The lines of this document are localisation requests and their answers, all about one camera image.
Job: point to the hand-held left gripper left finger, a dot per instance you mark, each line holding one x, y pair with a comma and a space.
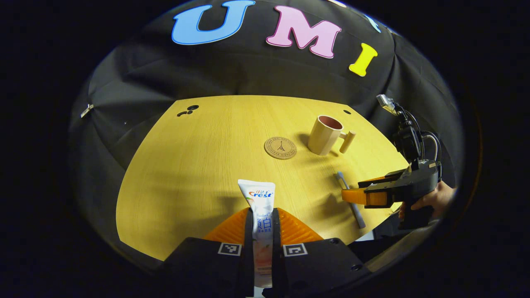
249, 248

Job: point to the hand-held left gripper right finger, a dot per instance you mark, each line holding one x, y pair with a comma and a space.
276, 265

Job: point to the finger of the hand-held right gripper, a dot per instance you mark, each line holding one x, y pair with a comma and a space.
383, 179
364, 198

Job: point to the light blue toothbrush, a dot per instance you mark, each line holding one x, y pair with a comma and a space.
359, 217

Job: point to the white toothpaste tube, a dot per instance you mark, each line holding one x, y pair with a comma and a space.
258, 194

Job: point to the beige cup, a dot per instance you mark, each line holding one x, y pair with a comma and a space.
323, 138

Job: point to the round cork coaster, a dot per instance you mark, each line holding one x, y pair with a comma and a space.
280, 148

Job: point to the black backdrop cloth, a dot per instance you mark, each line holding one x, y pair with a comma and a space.
248, 70

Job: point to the small metal clip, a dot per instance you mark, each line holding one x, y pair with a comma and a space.
87, 110

